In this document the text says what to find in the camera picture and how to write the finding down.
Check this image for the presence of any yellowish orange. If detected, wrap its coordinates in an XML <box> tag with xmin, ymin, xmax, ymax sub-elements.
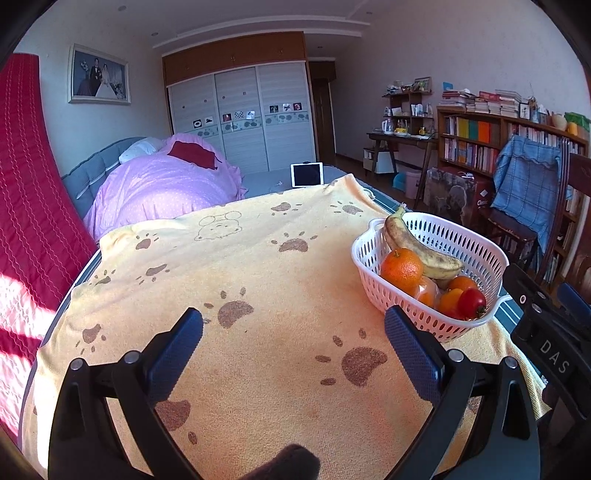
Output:
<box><xmin>437</xmin><ymin>289</ymin><xmax>464</xmax><ymax>320</ymax></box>

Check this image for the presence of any red tomato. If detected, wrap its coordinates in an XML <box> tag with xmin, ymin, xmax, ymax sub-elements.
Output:
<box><xmin>456</xmin><ymin>288</ymin><xmax>487</xmax><ymax>320</ymax></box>

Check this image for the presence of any mandarin with stem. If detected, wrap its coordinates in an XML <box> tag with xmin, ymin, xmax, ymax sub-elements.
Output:
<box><xmin>381</xmin><ymin>248</ymin><xmax>424</xmax><ymax>295</ymax></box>

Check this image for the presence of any spotted ripe banana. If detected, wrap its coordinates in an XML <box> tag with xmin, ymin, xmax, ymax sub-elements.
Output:
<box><xmin>383</xmin><ymin>203</ymin><xmax>464</xmax><ymax>280</ymax></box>

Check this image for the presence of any dark carved wooden chair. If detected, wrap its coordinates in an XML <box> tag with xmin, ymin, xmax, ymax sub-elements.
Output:
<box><xmin>535</xmin><ymin>143</ymin><xmax>590</xmax><ymax>293</ymax></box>

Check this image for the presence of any far wooden chair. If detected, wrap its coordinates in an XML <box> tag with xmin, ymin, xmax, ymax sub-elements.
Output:
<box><xmin>479</xmin><ymin>207</ymin><xmax>538</xmax><ymax>272</ymax></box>

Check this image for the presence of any white plastic basket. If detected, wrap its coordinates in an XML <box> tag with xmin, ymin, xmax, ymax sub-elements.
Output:
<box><xmin>351</xmin><ymin>207</ymin><xmax>509</xmax><ymax>343</ymax></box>

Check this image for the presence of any blue plaid cloth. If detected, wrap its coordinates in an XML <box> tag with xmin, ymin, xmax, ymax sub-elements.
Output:
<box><xmin>492</xmin><ymin>135</ymin><xmax>562</xmax><ymax>254</ymax></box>

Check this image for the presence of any yellow paw print towel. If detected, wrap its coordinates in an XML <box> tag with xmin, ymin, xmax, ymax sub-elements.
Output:
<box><xmin>20</xmin><ymin>173</ymin><xmax>551</xmax><ymax>480</ymax></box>

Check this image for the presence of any dog picture bag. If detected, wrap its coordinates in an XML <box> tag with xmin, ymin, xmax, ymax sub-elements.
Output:
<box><xmin>424</xmin><ymin>166</ymin><xmax>495</xmax><ymax>230</ymax></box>

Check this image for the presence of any red quilted bedspread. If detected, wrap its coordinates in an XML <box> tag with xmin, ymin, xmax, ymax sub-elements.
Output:
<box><xmin>0</xmin><ymin>53</ymin><xmax>96</xmax><ymax>440</ymax></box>

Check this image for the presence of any wooden bookshelf with books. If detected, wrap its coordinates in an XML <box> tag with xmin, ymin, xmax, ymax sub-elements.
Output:
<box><xmin>426</xmin><ymin>90</ymin><xmax>588</xmax><ymax>284</ymax></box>

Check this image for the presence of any pink purple duvet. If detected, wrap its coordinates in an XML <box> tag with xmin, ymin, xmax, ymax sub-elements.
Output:
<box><xmin>83</xmin><ymin>133</ymin><xmax>246</xmax><ymax>240</ymax></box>

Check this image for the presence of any grey padded headboard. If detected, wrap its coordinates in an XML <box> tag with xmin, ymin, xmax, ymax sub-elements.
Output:
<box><xmin>61</xmin><ymin>137</ymin><xmax>143</xmax><ymax>219</ymax></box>

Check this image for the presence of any grey mattress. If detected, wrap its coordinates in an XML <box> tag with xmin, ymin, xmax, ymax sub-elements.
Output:
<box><xmin>240</xmin><ymin>164</ymin><xmax>352</xmax><ymax>199</ymax></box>

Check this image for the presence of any dark red pillow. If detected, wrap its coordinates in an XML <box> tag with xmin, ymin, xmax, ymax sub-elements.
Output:
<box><xmin>168</xmin><ymin>141</ymin><xmax>221</xmax><ymax>170</ymax></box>

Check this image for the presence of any white pillow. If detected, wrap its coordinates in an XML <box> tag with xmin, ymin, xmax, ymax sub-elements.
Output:
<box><xmin>118</xmin><ymin>137</ymin><xmax>165</xmax><ymax>164</ymax></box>

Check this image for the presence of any dark wooden desk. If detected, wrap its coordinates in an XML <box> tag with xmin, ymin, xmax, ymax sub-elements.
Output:
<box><xmin>367</xmin><ymin>76</ymin><xmax>438</xmax><ymax>207</ymax></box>

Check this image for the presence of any white tablet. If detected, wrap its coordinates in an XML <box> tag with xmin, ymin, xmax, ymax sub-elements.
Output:
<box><xmin>290</xmin><ymin>162</ymin><xmax>325</xmax><ymax>188</ymax></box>

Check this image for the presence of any white sliding wardrobe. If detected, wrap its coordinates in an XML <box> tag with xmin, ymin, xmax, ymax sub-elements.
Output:
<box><xmin>162</xmin><ymin>31</ymin><xmax>317</xmax><ymax>174</ymax></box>

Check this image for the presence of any framed wedding photo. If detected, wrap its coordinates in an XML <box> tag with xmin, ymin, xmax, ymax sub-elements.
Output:
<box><xmin>68</xmin><ymin>44</ymin><xmax>131</xmax><ymax>105</ymax></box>

